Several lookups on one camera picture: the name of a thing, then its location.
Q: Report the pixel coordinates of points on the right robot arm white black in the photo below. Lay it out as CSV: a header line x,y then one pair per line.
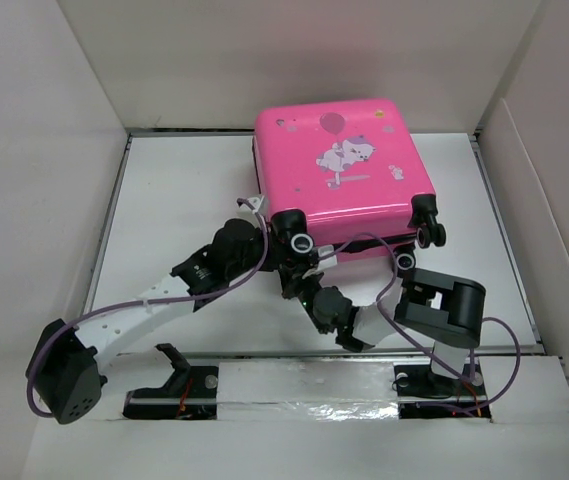
x,y
439,314

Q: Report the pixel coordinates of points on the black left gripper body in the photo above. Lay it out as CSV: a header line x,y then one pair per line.
x,y
272,258

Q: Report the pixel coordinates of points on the pink hard-shell suitcase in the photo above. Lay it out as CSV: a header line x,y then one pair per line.
x,y
350,167

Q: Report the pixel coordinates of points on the white foam block with tape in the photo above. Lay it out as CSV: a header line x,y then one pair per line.
x,y
317,390

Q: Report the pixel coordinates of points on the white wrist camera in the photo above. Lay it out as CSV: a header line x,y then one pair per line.
x,y
327,258
253,205

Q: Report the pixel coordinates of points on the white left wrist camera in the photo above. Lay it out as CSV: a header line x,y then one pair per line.
x,y
253,205

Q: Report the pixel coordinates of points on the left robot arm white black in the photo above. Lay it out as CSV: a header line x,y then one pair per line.
x,y
72,365

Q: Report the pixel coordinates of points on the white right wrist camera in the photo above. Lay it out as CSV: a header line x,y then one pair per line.
x,y
327,258

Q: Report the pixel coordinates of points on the black metal base rail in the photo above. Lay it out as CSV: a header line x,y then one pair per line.
x,y
199,401

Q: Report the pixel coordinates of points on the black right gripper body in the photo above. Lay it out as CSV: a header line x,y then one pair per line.
x,y
303,286

